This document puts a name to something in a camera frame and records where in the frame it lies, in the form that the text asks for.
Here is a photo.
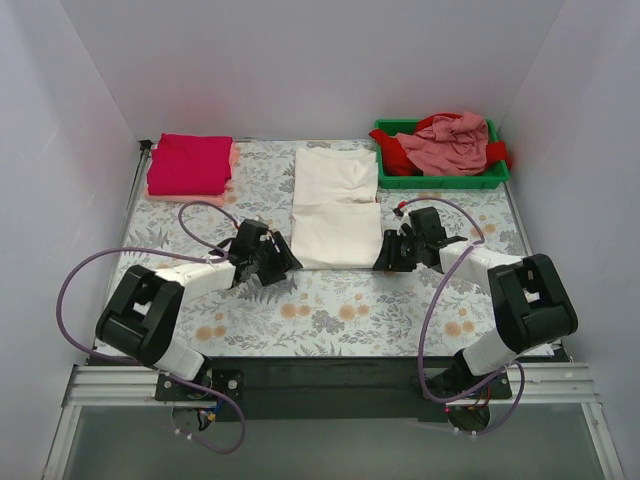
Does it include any white printed t-shirt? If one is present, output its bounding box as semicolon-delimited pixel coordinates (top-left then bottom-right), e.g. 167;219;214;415
291;147;382;270

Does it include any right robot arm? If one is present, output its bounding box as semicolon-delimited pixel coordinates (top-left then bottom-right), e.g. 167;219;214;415
373;203;578;403

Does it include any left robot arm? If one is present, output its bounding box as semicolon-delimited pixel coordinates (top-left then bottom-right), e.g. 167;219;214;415
96;220;302;400

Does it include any folded peach t-shirt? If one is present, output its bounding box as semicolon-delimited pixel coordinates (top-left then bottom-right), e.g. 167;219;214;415
143;142;241;207

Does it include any crumpled red t-shirt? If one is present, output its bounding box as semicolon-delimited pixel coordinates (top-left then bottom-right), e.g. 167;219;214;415
370;113;509;176

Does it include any green plastic tray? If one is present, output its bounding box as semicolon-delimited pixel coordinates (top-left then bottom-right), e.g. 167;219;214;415
374;118;510;190

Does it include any crumpled pink t-shirt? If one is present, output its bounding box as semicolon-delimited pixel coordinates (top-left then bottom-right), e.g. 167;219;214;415
395;112;490;176

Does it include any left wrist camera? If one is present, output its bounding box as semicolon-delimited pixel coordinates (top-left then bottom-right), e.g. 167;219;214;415
266;230;279;249

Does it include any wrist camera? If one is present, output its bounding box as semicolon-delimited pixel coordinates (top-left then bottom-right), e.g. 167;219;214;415
266;230;279;249
393;201;414;236

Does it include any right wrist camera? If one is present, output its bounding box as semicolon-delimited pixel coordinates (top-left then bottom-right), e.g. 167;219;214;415
393;201;414;236

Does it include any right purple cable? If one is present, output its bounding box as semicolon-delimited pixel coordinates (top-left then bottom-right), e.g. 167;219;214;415
394;197;526;437

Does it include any purple cable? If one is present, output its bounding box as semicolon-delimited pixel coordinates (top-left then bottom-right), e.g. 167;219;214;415
394;197;526;437
55;201;247;455

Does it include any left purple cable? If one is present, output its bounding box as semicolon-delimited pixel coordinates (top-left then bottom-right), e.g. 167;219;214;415
55;201;247;455

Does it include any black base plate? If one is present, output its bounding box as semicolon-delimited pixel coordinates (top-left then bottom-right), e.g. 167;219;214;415
154;355;514;422

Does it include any aluminium frame rail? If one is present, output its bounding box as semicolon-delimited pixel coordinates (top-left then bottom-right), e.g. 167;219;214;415
62;363;601;407

